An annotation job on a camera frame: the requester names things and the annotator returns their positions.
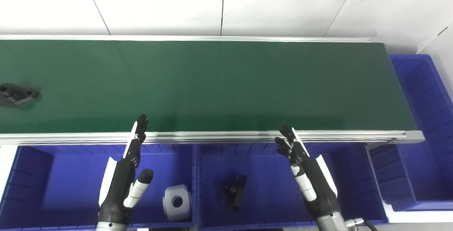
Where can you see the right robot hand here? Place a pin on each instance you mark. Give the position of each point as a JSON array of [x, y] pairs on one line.
[[315, 185]]

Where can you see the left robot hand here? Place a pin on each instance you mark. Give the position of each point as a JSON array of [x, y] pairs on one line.
[[118, 185]]

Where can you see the black flanged part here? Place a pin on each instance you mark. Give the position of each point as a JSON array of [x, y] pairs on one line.
[[16, 94], [234, 190]]

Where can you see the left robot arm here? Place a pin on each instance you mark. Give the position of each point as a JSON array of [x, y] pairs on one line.
[[111, 226]]

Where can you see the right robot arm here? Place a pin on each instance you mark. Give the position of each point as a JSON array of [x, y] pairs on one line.
[[331, 224]]

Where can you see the white cube part with hole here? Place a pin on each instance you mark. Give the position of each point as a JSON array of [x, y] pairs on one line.
[[177, 202]]

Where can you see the green conveyor belt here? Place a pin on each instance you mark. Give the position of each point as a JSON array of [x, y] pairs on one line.
[[219, 137], [219, 85]]

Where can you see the large blue plastic bin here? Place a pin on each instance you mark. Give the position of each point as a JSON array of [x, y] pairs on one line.
[[428, 117]]

